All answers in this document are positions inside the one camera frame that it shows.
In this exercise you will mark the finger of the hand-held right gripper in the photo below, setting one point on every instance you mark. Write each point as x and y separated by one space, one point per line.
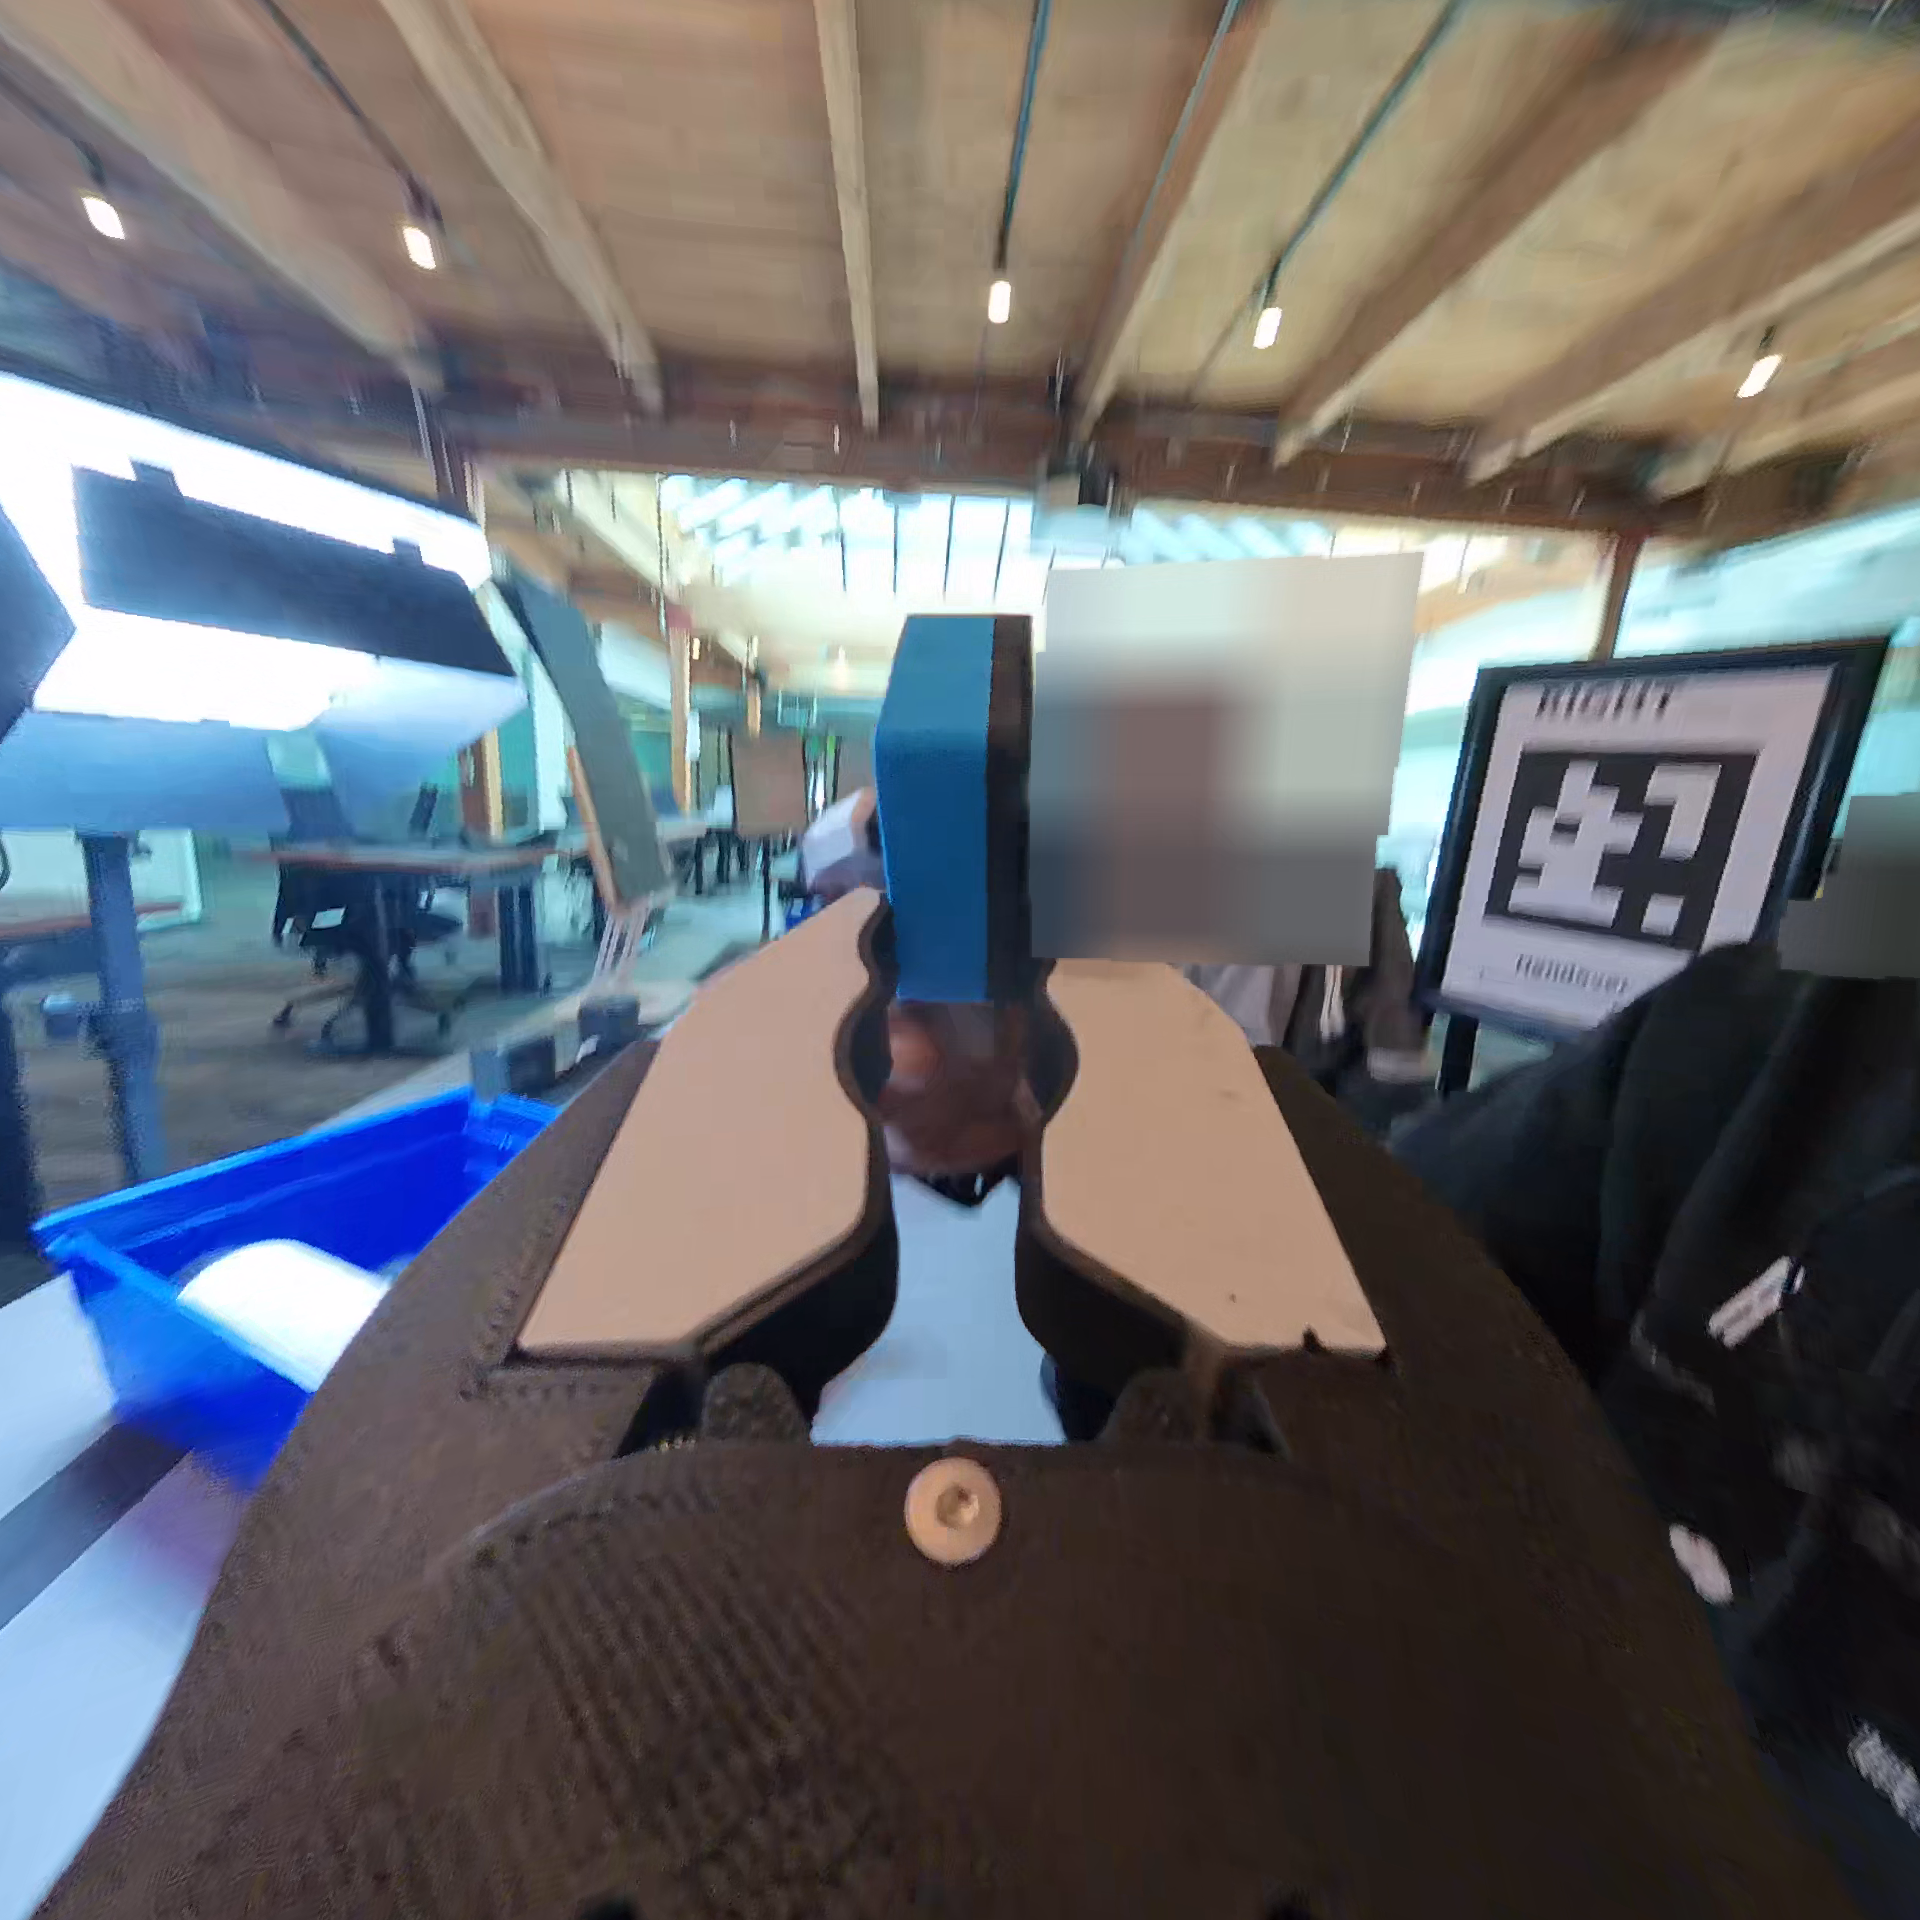
840 840

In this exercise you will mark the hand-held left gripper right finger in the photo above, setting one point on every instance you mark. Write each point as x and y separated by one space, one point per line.
1201 1184

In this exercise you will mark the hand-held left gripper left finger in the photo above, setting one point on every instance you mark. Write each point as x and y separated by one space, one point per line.
705 1184

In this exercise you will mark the blue black eraser block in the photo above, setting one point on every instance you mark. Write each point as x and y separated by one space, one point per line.
937 811

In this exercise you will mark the white bottle black cap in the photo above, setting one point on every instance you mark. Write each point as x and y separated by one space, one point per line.
285 1305

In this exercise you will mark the blue plastic bin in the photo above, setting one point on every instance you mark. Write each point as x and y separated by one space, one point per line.
225 1200

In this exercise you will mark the white flip chart board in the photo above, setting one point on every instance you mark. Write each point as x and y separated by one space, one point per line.
772 782

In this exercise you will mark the small grey box device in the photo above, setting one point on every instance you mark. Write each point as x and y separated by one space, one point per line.
513 1067
612 1023

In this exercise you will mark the person's upper body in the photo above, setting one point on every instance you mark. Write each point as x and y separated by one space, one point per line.
1319 1020

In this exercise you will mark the black panel on white stand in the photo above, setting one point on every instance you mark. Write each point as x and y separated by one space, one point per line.
600 751

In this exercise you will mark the wooden top desk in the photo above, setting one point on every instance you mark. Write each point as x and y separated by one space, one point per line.
434 859

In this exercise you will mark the ceiling projector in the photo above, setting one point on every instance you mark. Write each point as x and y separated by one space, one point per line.
1074 508

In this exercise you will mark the black office chair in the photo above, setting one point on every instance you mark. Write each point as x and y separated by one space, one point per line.
353 915

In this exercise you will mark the black framed marker sign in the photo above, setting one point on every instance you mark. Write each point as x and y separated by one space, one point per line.
1652 811

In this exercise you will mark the studio softbox light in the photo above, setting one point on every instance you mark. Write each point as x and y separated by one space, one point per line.
270 599

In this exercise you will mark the black-sleeved operator arm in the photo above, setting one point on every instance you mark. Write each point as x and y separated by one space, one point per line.
1799 1425

